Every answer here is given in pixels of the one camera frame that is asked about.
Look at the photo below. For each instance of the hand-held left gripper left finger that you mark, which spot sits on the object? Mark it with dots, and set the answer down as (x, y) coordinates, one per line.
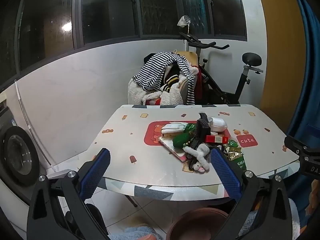
(95, 172)

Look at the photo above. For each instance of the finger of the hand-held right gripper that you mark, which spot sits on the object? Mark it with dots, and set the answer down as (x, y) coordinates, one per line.
(296, 145)

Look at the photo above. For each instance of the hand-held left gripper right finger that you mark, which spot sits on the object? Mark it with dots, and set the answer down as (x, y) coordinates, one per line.
(225, 172)

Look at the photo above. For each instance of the clear plastic bag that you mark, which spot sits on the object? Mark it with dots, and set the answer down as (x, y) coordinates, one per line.
(217, 123)

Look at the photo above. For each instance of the brown plastic basin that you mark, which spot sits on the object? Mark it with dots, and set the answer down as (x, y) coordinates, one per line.
(195, 222)

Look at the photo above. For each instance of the white plastic glove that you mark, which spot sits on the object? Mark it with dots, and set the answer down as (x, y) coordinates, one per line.
(172, 127)

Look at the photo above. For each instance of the gold green tea packet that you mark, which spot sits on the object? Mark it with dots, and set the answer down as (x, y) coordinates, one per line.
(236, 156)

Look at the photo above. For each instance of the small green wrapper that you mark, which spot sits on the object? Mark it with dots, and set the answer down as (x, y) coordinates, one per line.
(233, 143)

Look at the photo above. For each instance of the grey plush toy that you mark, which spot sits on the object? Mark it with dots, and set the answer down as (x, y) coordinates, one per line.
(200, 155)

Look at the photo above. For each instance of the red cigarette box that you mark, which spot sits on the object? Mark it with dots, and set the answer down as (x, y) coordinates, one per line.
(215, 139)

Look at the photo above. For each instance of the printed tablecloth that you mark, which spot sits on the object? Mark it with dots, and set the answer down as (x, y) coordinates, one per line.
(140, 165)

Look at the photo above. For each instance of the brown table leg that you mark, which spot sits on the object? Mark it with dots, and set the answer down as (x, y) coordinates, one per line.
(131, 201)

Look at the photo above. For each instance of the black dotted cloth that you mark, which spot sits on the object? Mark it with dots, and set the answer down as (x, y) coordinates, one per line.
(201, 127)

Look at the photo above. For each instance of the light blue towel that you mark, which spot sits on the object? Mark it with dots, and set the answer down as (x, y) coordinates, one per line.
(135, 233)

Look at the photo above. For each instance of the washing machine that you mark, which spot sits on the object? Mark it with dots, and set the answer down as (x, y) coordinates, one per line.
(17, 152)

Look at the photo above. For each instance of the white fleece garment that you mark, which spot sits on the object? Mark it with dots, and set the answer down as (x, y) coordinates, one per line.
(172, 97)

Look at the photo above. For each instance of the red garment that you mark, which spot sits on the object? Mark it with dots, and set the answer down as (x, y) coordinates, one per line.
(198, 80)

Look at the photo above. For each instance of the black exercise bike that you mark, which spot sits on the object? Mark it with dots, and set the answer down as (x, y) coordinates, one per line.
(251, 58)

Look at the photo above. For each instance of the black yellow striped garment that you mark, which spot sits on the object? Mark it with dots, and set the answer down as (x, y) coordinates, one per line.
(170, 80)

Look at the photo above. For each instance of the striped shirt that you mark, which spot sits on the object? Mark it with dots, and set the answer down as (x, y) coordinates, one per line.
(152, 75)

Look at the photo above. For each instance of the yellow wooden chair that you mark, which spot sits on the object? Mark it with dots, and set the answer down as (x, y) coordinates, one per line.
(186, 57)

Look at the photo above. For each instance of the white mesh bag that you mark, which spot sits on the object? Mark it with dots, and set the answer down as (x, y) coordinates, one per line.
(183, 21)

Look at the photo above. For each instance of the dark window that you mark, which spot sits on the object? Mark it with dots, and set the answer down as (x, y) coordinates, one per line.
(107, 12)

